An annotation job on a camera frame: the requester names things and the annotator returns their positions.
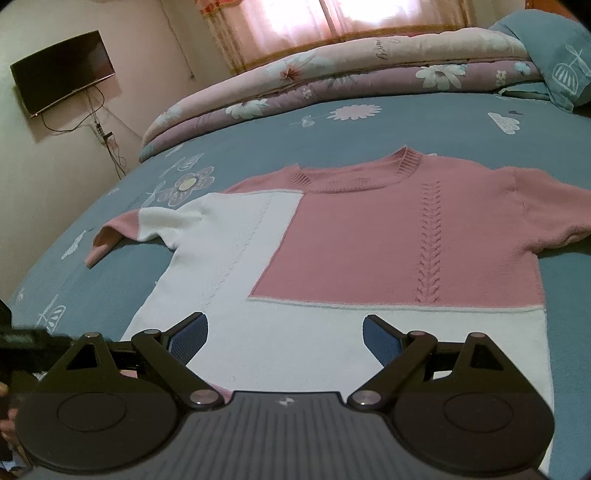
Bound blue floral bed sheet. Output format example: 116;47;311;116
0;80;591;480

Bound pink and white knit sweater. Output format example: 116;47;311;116
83;145;591;476

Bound person's left hand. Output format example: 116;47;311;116
0;382;19;446

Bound folded floral quilt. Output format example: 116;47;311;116
139;25;546;162

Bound black television cables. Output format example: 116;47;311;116
41;85;144;181

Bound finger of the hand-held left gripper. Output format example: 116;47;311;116
0;327;72;358

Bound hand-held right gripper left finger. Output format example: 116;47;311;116
44;311;229;411

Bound blue printed pillow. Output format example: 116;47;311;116
489;9;591;112

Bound pink window curtain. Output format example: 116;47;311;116
194;0;476;75

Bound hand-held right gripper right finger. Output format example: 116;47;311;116
347;314;527;411

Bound black wall television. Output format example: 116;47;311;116
10;30;116;119

